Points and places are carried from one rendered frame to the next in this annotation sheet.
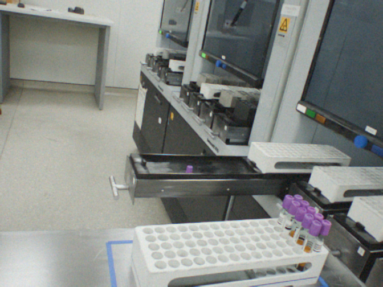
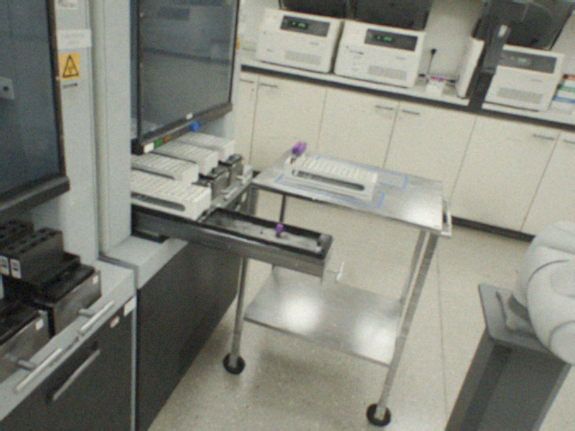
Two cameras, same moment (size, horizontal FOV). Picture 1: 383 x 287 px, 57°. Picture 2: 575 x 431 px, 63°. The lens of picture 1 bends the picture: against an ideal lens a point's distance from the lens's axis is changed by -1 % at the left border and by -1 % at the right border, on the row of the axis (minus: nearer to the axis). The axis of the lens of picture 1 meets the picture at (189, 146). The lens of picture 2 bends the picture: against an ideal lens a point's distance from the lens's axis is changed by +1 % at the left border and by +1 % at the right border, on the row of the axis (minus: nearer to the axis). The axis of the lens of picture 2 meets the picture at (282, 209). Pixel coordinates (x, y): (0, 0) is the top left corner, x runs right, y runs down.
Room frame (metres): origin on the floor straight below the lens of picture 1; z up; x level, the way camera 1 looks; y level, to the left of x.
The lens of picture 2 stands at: (1.71, 0.62, 1.37)
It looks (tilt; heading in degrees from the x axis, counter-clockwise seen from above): 25 degrees down; 215
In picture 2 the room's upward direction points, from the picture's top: 9 degrees clockwise
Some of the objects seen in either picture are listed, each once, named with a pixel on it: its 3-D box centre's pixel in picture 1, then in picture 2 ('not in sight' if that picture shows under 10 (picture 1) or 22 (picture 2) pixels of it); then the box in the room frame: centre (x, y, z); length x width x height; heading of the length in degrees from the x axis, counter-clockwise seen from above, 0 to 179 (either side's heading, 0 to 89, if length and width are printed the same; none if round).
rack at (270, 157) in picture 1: (299, 159); (153, 193); (0.99, -0.33, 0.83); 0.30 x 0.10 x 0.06; 113
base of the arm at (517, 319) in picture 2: not in sight; (539, 307); (0.47, 0.59, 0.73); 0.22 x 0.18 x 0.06; 23
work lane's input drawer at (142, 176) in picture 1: (241, 176); (213, 227); (0.92, -0.16, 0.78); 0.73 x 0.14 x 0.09; 113
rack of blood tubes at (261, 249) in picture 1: (230, 255); (329, 177); (0.46, -0.10, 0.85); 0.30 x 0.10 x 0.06; 113
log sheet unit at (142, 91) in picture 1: (138, 105); not in sight; (2.57, 0.43, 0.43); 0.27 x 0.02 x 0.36; 23
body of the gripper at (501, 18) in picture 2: not in sight; (500, 23); (0.60, 0.32, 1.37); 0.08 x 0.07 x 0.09; 21
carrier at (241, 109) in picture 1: (243, 110); (38, 256); (1.36, -0.18, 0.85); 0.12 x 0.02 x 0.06; 23
